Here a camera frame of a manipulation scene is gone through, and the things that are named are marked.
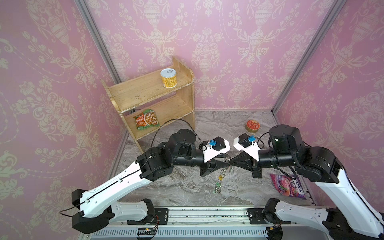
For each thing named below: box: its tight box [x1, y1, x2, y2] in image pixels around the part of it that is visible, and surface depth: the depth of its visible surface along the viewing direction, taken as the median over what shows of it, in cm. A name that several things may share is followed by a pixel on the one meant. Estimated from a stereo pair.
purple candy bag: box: [270, 173, 307, 200], surface depth 81 cm
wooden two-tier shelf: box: [101, 57, 195, 155], surface depth 76 cm
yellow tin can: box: [160, 68, 177, 89], surface depth 72 cm
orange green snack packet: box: [133, 109, 160, 130], surface depth 87 cm
